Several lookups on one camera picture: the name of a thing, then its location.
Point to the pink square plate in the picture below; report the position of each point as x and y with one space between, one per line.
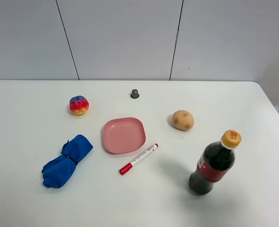
123 135

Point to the cola bottle yellow cap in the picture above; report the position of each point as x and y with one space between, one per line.
216 160

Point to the red whiteboard marker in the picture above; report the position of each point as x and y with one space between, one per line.
138 159

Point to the grey coffee capsule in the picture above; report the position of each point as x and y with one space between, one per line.
135 94

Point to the rainbow coloured ball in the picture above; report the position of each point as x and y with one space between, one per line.
79 105

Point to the blue cloth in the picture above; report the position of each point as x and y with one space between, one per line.
59 170

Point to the toy potato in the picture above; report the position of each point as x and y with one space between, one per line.
183 120

